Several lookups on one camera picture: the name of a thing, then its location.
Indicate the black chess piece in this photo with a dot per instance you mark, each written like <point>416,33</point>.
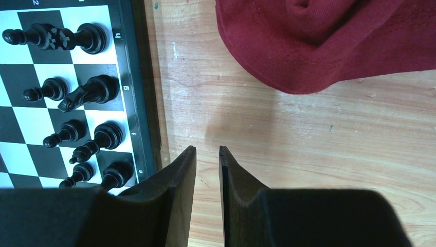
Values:
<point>99,89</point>
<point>107,135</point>

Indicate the black white chessboard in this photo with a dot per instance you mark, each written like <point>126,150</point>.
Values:
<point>25,162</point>

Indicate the black queen piece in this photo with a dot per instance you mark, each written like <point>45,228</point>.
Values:
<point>116,175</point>

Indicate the black pawn beside rook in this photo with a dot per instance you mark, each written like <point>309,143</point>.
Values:
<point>36,35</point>

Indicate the black pawn beside bishop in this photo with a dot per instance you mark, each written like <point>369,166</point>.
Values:
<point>71,131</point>

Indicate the black chess piece corner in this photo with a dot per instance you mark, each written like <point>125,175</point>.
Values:
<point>89,37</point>

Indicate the red shirt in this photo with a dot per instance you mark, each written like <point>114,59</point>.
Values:
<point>303,47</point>

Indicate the black chess pawn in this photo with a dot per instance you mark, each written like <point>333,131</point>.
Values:
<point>53,88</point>

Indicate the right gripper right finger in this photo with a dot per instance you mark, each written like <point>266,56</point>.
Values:
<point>256,215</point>

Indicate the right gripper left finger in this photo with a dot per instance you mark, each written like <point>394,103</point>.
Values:
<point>155,212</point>

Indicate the black pawn lowest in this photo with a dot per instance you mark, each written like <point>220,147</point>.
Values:
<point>82,172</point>

